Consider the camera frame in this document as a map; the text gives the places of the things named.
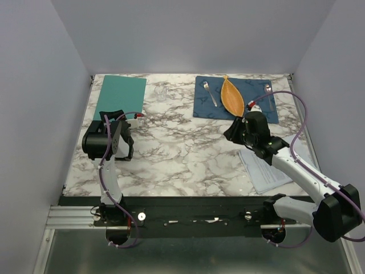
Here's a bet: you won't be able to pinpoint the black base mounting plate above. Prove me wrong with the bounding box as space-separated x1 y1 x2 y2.
58 195 317 239

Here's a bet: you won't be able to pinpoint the orange leaf-shaped dish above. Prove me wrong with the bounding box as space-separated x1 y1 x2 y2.
221 75 245 116

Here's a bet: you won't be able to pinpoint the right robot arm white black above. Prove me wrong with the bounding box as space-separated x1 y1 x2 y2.
224 111 364 242

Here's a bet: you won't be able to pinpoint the white printed paper files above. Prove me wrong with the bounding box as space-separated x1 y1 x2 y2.
237 148 305 196

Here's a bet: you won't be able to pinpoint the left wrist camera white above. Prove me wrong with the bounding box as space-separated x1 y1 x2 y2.
126 118 141 129

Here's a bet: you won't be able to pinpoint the silver fork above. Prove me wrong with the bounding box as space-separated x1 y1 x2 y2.
203 81 217 107

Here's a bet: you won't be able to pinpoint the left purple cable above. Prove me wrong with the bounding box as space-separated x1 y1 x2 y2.
98 111 143 249

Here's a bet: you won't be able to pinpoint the silver spoon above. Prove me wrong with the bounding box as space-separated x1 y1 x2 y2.
265 84 274 111

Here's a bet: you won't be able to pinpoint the purple cable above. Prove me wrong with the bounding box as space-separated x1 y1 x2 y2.
250 90 365 248
98 111 143 249

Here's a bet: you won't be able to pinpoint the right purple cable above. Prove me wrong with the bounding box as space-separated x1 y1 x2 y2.
250 90 365 248

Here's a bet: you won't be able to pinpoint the blue placemat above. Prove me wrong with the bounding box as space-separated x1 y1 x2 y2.
193 76 279 124

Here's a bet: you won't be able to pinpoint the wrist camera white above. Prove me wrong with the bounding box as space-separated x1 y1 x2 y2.
246 101 262 112
126 118 141 129

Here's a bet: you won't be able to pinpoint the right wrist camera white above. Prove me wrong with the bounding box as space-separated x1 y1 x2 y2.
246 101 262 112

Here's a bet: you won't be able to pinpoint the clear drinking glass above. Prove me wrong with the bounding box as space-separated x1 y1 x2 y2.
154 85 168 102

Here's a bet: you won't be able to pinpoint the teal green folder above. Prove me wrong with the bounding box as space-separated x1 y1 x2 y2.
93 75 147 120

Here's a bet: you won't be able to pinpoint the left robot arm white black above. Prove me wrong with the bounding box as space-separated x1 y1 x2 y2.
82 110 134 225

